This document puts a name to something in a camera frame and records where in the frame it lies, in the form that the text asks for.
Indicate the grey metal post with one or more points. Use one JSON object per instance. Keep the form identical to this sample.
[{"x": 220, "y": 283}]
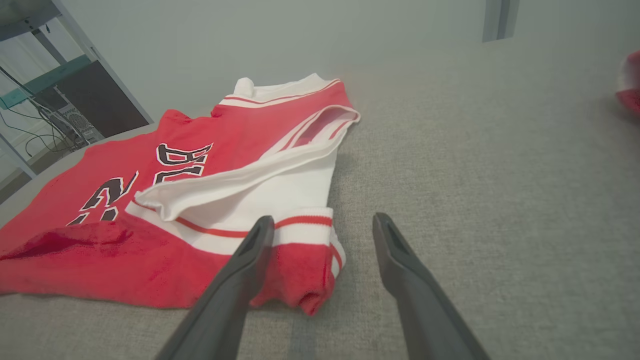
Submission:
[{"x": 500, "y": 20}]

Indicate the black computer tower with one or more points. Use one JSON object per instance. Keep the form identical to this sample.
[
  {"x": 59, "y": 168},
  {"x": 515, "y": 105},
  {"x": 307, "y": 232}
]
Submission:
[{"x": 105, "y": 100}]

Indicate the grey metal rack frame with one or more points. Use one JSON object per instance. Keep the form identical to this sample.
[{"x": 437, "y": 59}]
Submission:
[{"x": 106, "y": 65}]

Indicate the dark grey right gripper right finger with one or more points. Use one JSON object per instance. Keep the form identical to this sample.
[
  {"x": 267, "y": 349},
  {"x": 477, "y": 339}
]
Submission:
[{"x": 420, "y": 300}]

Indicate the red shorts with white stripe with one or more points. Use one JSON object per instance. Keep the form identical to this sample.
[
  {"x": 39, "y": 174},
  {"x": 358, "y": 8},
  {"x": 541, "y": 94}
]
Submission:
[{"x": 631, "y": 85}]

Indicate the teal shelf board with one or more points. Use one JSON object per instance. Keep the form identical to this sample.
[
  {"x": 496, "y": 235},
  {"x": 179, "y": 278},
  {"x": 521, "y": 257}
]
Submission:
[{"x": 45, "y": 80}]

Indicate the red white basketball jersey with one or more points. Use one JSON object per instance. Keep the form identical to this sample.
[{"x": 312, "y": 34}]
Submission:
[{"x": 100, "y": 260}]

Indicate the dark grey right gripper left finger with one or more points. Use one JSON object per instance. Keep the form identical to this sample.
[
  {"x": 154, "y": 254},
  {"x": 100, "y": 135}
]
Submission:
[{"x": 235, "y": 295}]

